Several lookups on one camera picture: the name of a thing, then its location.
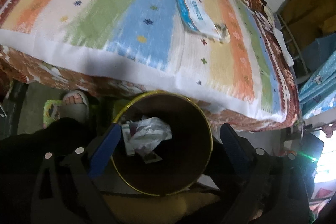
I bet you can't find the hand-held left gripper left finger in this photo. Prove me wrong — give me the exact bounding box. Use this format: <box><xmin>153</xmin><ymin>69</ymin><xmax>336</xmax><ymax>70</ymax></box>
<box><xmin>30</xmin><ymin>123</ymin><xmax>122</xmax><ymax>224</ymax></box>

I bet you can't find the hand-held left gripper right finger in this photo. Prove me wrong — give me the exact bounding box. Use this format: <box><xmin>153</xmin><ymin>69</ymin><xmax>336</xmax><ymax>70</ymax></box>
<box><xmin>220</xmin><ymin>123</ymin><xmax>311</xmax><ymax>224</ymax></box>

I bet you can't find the round brown can gold rim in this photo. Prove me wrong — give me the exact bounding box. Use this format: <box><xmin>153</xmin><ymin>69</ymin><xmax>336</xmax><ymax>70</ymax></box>
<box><xmin>110</xmin><ymin>91</ymin><xmax>214</xmax><ymax>197</ymax></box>

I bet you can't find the white paper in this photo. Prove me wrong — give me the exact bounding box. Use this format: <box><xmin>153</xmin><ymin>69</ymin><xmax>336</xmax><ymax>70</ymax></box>
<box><xmin>130</xmin><ymin>116</ymin><xmax>172</xmax><ymax>153</ymax></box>

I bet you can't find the small clear wrapper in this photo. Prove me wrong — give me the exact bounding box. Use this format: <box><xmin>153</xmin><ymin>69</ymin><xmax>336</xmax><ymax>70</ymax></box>
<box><xmin>215</xmin><ymin>23</ymin><xmax>231</xmax><ymax>43</ymax></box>

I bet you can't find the blue white packet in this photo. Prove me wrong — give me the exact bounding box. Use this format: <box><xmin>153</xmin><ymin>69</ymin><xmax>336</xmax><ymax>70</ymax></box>
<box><xmin>175</xmin><ymin>0</ymin><xmax>223</xmax><ymax>41</ymax></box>

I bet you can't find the bright window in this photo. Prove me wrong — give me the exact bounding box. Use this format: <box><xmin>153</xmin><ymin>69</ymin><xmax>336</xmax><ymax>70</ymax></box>
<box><xmin>314</xmin><ymin>132</ymin><xmax>336</xmax><ymax>184</ymax></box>

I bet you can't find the white slipper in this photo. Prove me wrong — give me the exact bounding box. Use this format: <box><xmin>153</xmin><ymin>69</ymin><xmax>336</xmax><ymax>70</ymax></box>
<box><xmin>59</xmin><ymin>90</ymin><xmax>90</xmax><ymax>125</ymax></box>

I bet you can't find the blue printed curtain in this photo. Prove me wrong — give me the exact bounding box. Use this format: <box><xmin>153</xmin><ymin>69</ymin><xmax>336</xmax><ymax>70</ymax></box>
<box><xmin>298</xmin><ymin>56</ymin><xmax>336</xmax><ymax>119</ymax></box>

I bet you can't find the brown floral blanket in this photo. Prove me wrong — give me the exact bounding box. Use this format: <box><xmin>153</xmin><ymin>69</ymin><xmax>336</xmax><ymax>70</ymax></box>
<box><xmin>0</xmin><ymin>0</ymin><xmax>302</xmax><ymax>132</ymax></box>

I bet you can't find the person's foot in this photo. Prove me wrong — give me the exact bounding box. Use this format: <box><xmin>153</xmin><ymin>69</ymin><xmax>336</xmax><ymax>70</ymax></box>
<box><xmin>64</xmin><ymin>93</ymin><xmax>84</xmax><ymax>106</ymax></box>

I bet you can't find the tan cloth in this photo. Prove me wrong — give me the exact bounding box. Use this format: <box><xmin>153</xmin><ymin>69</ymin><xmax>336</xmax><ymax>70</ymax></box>
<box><xmin>101</xmin><ymin>191</ymin><xmax>221</xmax><ymax>224</ymax></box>

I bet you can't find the white folded cloth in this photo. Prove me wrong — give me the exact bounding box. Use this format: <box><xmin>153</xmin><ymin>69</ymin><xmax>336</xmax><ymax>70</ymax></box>
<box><xmin>272</xmin><ymin>27</ymin><xmax>293</xmax><ymax>65</ymax></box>

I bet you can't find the white printed cloth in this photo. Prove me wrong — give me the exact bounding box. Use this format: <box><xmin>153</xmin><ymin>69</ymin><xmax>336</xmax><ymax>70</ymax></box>
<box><xmin>259</xmin><ymin>4</ymin><xmax>276</xmax><ymax>30</ymax></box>

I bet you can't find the yellow hanging jacket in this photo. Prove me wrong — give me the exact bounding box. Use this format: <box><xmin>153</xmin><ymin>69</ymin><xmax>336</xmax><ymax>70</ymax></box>
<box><xmin>282</xmin><ymin>0</ymin><xmax>336</xmax><ymax>43</ymax></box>

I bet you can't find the striped pastel mat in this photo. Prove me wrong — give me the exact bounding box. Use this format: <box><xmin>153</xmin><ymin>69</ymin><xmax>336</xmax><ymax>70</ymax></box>
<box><xmin>0</xmin><ymin>0</ymin><xmax>286</xmax><ymax>121</ymax></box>

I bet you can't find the dark bed frame leg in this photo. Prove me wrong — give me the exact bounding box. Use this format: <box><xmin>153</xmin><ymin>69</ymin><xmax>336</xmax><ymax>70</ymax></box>
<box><xmin>8</xmin><ymin>82</ymin><xmax>29</xmax><ymax>130</ymax></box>

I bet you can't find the metal bed rail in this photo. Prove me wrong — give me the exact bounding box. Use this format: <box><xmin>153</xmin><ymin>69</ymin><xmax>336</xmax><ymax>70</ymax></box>
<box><xmin>276</xmin><ymin>13</ymin><xmax>309</xmax><ymax>75</ymax></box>

